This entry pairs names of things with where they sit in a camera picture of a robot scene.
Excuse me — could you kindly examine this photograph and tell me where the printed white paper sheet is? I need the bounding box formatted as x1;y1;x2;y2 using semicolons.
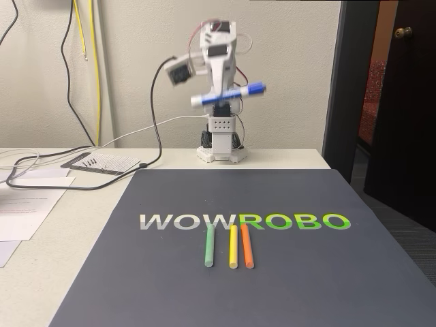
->
0;186;67;242

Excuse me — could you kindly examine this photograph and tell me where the green chalk stick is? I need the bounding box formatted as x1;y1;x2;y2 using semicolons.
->
203;223;216;268

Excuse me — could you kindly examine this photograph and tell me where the grey WOWROBO mat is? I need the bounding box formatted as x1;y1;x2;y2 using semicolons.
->
49;168;436;327

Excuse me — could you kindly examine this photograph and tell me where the dark wooden door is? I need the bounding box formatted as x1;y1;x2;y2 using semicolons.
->
363;0;436;234

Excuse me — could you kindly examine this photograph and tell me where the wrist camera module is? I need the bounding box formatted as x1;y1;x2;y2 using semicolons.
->
164;55;196;89

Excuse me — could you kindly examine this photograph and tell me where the yellow chalk stick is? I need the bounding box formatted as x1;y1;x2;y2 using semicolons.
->
228;224;239;270

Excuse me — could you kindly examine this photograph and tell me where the white cable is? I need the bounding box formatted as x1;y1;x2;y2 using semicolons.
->
0;114;211;178

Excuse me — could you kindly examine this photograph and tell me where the dark grey door frame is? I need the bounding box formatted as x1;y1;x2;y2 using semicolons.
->
322;0;381;185

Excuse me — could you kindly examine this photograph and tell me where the yellow wire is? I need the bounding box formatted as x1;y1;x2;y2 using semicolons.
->
73;0;89;62

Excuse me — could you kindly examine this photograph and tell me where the striped screw card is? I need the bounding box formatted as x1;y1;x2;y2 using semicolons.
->
60;152;141;176

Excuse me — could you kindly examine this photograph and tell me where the pale lavender paper sheet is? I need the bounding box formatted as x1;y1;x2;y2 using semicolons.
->
0;240;22;268

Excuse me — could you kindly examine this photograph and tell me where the blank white paper sheet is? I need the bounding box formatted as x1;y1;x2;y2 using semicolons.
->
0;169;76;189

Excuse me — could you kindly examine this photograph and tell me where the thin black cable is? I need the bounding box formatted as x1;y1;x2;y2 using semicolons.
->
0;0;19;46

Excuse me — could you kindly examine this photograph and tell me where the blue whiteboard marker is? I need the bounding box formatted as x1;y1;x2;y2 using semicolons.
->
189;80;267;110

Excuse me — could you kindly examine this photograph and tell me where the red upholstered seat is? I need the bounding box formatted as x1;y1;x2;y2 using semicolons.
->
358;59;388;147

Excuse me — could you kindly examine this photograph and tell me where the black camera cable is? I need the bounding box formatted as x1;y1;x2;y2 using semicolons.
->
5;0;178;191

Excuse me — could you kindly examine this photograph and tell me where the orange chalk stick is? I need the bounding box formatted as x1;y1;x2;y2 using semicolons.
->
240;223;255;270

